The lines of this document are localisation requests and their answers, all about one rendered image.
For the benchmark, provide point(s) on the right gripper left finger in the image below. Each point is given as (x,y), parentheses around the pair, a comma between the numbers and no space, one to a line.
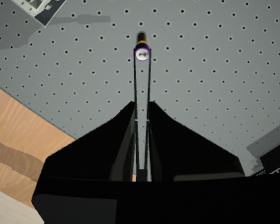
(99,153)

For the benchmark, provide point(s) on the white grid rack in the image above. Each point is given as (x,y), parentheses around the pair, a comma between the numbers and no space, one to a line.
(33,7)

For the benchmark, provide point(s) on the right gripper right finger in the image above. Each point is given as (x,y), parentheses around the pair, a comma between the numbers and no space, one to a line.
(185,155)

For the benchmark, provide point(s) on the grey curved work surface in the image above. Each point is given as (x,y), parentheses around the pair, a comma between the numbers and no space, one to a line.
(215,66)

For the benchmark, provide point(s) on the black rectangular plate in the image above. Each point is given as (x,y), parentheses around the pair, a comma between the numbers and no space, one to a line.
(51,9)

